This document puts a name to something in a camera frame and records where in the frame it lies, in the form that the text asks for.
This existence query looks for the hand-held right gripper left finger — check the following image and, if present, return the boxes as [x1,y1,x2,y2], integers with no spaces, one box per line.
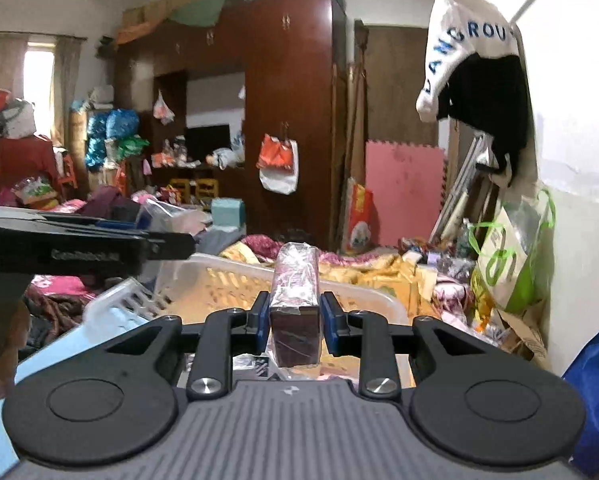
[104,292,271,401]

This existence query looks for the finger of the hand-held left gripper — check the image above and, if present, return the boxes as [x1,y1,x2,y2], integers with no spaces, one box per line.
[144,232,198,262]

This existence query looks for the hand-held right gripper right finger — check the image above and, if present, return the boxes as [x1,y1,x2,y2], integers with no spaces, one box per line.
[322,292,497,400]

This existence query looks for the pink patterned box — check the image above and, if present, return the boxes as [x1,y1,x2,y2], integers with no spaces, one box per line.
[268,241,323,368]

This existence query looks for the white plastic lattice basket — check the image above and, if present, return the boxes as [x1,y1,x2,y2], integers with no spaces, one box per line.
[82,252,413,391]

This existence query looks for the person's left hand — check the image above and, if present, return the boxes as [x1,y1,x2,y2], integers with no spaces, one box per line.
[0,300,30,401]

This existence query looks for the teal box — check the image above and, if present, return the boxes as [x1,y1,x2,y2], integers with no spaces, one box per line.
[210,197,245,229]

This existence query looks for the yellow blanket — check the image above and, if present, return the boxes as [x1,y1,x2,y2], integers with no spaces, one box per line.
[220,240,480,313]

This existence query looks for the red and yellow sack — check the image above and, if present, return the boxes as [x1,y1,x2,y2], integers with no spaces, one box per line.
[347,177,375,256]

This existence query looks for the black television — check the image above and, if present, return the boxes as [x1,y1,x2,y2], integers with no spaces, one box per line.
[186,124,230,162]

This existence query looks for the blue plastic bags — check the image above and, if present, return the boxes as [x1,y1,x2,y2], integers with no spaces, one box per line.
[86,109,141,172]

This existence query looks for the orange and white plastic bag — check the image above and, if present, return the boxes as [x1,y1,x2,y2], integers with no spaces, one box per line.
[257,133,300,196]

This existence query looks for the small hanging plastic bag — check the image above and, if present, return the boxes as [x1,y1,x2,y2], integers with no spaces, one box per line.
[153,90,175,126]

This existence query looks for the pink foam mat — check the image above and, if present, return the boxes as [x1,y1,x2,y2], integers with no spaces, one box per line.
[364,141,448,249]

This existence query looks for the window curtain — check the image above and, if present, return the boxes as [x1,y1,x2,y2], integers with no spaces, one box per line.
[0,32,83,147]

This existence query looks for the brown wooden wardrobe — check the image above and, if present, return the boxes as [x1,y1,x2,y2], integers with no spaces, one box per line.
[114,0,348,256]

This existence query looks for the cardboard boxes on wardrobe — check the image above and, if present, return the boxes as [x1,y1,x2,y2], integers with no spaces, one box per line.
[122,0,215,32]

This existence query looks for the green tarp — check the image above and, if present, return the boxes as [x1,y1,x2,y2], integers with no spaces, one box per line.
[170,0,300,27]

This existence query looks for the wooden board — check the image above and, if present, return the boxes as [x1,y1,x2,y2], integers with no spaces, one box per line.
[354,25,441,152]

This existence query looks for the blue tote bag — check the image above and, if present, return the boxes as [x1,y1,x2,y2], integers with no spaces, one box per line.
[562,320,599,479]

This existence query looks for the black garment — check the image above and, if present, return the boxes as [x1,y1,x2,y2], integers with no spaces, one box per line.
[444,52,530,189]

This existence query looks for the white hoodie with blue print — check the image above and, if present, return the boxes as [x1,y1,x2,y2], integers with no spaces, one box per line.
[416,0,541,192]

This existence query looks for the white bag with green handles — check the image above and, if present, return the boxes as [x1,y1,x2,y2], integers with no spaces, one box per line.
[470,187,558,314]

